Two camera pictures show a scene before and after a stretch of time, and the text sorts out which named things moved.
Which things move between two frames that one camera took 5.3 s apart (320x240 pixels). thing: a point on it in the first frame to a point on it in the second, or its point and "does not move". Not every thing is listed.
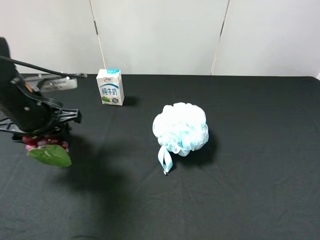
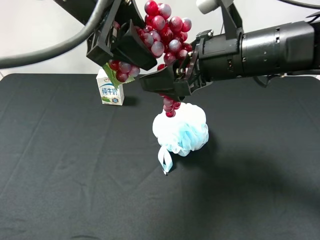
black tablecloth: x=256 y=177 does not move
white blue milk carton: x=110 y=86 does not move
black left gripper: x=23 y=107 to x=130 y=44
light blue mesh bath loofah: x=180 y=128 does not move
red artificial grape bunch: x=52 y=151 to x=166 y=38
